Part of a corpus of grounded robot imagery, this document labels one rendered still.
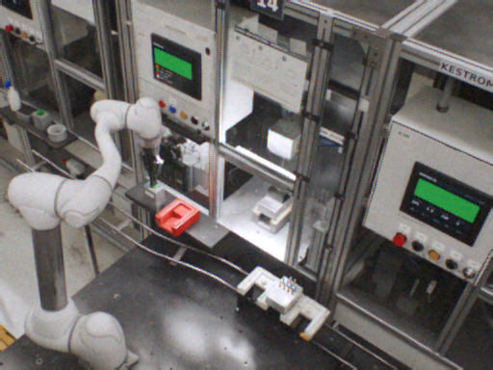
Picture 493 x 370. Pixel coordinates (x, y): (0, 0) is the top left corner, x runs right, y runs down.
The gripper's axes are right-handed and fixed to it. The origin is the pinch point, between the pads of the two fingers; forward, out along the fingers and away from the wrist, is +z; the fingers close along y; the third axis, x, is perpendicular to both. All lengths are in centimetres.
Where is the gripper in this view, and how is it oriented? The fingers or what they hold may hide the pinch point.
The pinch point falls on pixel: (153, 178)
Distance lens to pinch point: 246.9
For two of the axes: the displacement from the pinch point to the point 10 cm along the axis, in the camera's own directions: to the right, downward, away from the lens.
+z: -0.5, 7.4, 6.7
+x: -6.1, 5.1, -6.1
